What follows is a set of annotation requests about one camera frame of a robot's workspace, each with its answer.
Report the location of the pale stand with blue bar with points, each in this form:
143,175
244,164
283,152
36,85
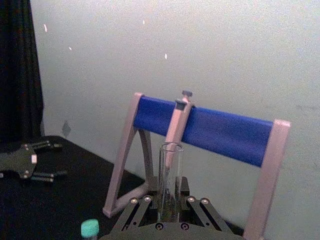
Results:
225,135

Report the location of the clear glass test tube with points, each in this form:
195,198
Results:
170,175

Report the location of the pale grey pipette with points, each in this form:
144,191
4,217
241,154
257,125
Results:
178,120

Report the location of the black curtain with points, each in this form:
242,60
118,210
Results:
15,75

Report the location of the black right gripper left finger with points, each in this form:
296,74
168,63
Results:
140,210

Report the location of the tube with teal cap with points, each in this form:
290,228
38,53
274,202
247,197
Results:
89,228

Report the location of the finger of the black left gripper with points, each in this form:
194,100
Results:
47,176
45,145

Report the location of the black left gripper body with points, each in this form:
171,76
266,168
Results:
17,162

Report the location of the black table cloth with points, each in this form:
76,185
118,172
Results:
62,202

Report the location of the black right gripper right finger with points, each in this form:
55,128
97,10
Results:
200,211

